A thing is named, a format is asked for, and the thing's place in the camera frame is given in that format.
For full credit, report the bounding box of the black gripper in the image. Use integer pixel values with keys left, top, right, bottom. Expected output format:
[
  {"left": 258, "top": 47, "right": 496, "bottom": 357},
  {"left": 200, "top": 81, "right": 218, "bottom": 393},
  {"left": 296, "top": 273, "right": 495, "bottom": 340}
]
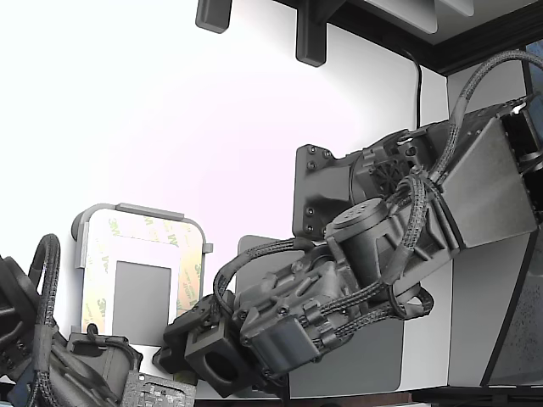
[
  {"left": 65, "top": 311, "right": 213, "bottom": 399},
  {"left": 231, "top": 249, "right": 353, "bottom": 382}
]

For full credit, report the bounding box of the grey circuit board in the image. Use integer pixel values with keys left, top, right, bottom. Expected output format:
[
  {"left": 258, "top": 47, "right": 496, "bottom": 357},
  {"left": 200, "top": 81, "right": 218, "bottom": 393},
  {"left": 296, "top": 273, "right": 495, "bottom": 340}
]
[{"left": 122, "top": 371, "right": 197, "bottom": 407}]

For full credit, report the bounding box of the grey flat tray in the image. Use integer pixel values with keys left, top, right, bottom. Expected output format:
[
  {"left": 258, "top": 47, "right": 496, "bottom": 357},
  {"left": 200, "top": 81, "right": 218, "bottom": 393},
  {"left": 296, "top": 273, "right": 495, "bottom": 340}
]
[{"left": 235, "top": 235, "right": 404, "bottom": 393}]

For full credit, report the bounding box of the grey fixture with dark legs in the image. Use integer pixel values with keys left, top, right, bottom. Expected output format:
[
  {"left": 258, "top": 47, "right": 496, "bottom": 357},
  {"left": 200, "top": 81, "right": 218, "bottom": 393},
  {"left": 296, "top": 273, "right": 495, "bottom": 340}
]
[{"left": 70, "top": 202, "right": 216, "bottom": 344}]

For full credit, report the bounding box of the dark glass panel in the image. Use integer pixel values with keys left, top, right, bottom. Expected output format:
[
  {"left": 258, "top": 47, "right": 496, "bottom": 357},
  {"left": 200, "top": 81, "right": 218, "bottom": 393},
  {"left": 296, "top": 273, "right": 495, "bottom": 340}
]
[{"left": 481, "top": 237, "right": 543, "bottom": 387}]

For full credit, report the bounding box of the light grey panel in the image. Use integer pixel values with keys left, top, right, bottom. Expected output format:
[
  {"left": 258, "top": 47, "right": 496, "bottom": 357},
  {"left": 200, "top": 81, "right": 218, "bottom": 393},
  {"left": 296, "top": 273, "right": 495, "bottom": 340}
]
[{"left": 360, "top": 0, "right": 440, "bottom": 37}]

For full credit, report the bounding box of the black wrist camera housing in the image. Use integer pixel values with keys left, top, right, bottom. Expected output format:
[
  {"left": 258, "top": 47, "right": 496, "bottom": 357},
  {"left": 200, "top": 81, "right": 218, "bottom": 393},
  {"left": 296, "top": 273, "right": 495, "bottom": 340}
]
[{"left": 184, "top": 317, "right": 243, "bottom": 387}]

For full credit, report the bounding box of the black braided cable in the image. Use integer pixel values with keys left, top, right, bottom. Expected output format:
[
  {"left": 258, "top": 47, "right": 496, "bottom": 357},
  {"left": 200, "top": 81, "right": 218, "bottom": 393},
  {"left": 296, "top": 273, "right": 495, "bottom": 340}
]
[
  {"left": 29, "top": 232, "right": 63, "bottom": 340},
  {"left": 313, "top": 169, "right": 438, "bottom": 344},
  {"left": 428, "top": 48, "right": 543, "bottom": 187},
  {"left": 214, "top": 237, "right": 306, "bottom": 317}
]

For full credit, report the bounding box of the thin black cable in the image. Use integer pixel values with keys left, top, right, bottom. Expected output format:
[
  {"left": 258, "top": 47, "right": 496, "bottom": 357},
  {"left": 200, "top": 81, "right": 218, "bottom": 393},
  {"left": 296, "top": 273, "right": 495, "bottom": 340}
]
[{"left": 400, "top": 46, "right": 424, "bottom": 128}]

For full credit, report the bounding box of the dark grey mount bracket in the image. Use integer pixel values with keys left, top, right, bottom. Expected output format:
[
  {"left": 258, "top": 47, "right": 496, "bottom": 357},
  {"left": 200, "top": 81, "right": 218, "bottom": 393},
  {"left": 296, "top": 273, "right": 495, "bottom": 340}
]
[
  {"left": 193, "top": 0, "right": 233, "bottom": 34},
  {"left": 294, "top": 0, "right": 328, "bottom": 68}
]

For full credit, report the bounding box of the black frame bar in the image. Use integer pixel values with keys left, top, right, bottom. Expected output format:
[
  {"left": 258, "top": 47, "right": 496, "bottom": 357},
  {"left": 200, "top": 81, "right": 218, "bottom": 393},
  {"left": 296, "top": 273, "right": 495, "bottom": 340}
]
[{"left": 326, "top": 0, "right": 543, "bottom": 78}]

